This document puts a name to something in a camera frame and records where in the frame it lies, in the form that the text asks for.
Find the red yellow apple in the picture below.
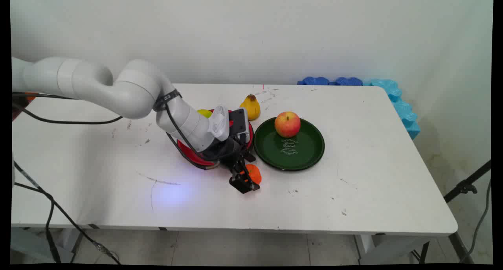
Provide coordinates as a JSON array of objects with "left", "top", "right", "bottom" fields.
[{"left": 274, "top": 111, "right": 301, "bottom": 138}]

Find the dark blue foam piece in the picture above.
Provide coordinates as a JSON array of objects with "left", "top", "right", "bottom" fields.
[
  {"left": 330, "top": 77, "right": 363, "bottom": 86},
  {"left": 297, "top": 77, "right": 330, "bottom": 86}
]

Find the black cable strap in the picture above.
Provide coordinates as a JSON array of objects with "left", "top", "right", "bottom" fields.
[{"left": 153, "top": 90, "right": 182, "bottom": 112}]

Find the black tripod stand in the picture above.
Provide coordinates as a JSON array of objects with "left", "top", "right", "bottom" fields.
[{"left": 443, "top": 160, "right": 492, "bottom": 263}]

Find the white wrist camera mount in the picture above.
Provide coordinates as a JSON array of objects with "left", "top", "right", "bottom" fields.
[{"left": 207, "top": 105, "right": 231, "bottom": 142}]

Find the red plate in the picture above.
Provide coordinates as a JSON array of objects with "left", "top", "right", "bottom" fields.
[{"left": 176, "top": 108, "right": 254, "bottom": 171}]

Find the white table leg frame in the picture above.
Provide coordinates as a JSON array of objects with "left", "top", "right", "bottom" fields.
[{"left": 353, "top": 234, "right": 433, "bottom": 265}]

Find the black floor cable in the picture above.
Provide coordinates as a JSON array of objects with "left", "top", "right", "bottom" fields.
[
  {"left": 13, "top": 161, "right": 122, "bottom": 265},
  {"left": 13, "top": 182, "right": 62, "bottom": 264}
]

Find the dark green plate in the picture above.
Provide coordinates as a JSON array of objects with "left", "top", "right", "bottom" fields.
[{"left": 253, "top": 117, "right": 325, "bottom": 172}]

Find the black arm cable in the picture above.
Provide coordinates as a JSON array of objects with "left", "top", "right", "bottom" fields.
[{"left": 12, "top": 92, "right": 207, "bottom": 170}]

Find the yellow pear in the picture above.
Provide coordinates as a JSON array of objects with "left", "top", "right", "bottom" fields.
[{"left": 239, "top": 94, "right": 261, "bottom": 121}]

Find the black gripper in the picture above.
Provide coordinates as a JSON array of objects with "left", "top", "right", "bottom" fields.
[{"left": 202, "top": 137, "right": 260, "bottom": 195}]

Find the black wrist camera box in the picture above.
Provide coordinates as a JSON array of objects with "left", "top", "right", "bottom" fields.
[{"left": 228, "top": 108, "right": 250, "bottom": 138}]

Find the grey hanging cable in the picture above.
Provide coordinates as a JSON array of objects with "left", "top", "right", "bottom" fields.
[{"left": 459, "top": 178, "right": 492, "bottom": 263}]

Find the light blue foam strip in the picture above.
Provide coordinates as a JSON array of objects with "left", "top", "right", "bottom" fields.
[{"left": 363, "top": 79, "right": 421, "bottom": 140}]

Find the orange toy carrot piece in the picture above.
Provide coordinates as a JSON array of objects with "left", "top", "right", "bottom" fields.
[{"left": 244, "top": 163, "right": 262, "bottom": 185}]

